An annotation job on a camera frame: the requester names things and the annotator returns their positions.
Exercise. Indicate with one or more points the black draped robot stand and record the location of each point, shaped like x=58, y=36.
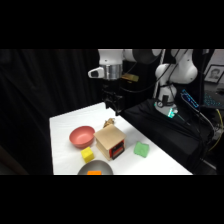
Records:
x=160, y=133

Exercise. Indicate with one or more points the blue lit device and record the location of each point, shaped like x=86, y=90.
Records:
x=190, y=98

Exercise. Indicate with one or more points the grey bowl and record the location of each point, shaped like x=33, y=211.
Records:
x=95, y=167

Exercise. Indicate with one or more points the framed portrait picture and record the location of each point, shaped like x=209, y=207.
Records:
x=214, y=74

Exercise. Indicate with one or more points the green status light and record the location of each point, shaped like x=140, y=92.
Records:
x=171, y=113

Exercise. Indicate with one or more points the wooden toy oven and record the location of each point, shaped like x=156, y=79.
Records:
x=110, y=140

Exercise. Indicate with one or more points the black curtain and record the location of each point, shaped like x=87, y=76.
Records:
x=43, y=100

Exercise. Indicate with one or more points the pink bowl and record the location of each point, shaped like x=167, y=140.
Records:
x=81, y=136

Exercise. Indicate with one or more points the small brown wooden toy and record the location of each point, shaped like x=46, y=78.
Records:
x=108, y=122

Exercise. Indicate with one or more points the orange block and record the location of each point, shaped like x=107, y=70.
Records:
x=94, y=172

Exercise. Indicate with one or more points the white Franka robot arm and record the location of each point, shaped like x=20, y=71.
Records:
x=176, y=71

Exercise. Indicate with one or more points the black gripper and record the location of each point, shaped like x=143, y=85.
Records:
x=111, y=95

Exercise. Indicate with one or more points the backlit keyboard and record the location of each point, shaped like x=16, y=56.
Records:
x=213, y=100

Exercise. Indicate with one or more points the yellow cube block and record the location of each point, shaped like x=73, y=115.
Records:
x=87, y=155

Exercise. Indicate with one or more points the gold wrist camera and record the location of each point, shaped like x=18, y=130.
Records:
x=130, y=77

